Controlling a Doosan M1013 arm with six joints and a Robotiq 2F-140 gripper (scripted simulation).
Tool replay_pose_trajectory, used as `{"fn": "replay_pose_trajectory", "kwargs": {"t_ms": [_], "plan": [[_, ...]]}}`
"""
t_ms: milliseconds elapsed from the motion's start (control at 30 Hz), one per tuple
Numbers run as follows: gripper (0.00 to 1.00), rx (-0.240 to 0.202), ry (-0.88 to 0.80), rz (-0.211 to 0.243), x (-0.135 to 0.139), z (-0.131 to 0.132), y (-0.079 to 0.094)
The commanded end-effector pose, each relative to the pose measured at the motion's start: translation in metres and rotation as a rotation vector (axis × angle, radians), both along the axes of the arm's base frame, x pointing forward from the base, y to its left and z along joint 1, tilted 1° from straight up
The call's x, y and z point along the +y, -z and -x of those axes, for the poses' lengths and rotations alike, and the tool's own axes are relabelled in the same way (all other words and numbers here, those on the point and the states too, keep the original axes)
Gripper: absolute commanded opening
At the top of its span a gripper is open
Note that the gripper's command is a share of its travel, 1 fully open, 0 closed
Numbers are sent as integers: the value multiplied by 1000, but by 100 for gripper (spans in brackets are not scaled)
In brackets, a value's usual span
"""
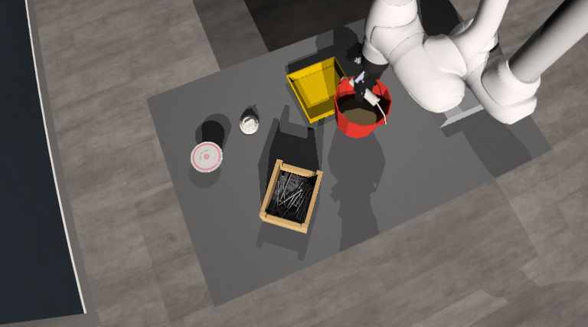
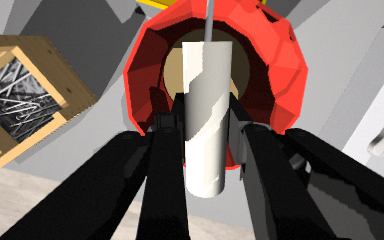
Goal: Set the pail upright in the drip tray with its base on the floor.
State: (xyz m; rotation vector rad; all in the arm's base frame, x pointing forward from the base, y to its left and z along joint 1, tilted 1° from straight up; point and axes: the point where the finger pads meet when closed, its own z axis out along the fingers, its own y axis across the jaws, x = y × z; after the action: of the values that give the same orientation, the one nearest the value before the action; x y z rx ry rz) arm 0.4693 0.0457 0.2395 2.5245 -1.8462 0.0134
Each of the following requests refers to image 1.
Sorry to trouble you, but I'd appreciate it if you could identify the brown wooden crate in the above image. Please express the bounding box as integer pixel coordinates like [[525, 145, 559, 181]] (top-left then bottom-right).
[[259, 159, 323, 234]]

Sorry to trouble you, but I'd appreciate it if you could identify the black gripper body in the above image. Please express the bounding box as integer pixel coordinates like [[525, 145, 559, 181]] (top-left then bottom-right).
[[361, 54, 389, 78]]

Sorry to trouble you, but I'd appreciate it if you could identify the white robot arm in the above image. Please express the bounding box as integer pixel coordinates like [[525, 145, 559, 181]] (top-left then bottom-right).
[[345, 0, 588, 125]]

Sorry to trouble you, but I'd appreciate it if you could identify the yellow shallow tray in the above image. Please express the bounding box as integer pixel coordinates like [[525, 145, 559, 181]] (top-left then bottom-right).
[[286, 57, 346, 123]]

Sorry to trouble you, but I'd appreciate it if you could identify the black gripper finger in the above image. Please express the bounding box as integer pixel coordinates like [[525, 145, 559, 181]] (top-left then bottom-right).
[[353, 71, 375, 103], [367, 72, 383, 91]]

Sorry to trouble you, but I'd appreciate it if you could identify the grey kitchen timer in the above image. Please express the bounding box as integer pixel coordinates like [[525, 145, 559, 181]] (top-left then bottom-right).
[[240, 116, 259, 134]]

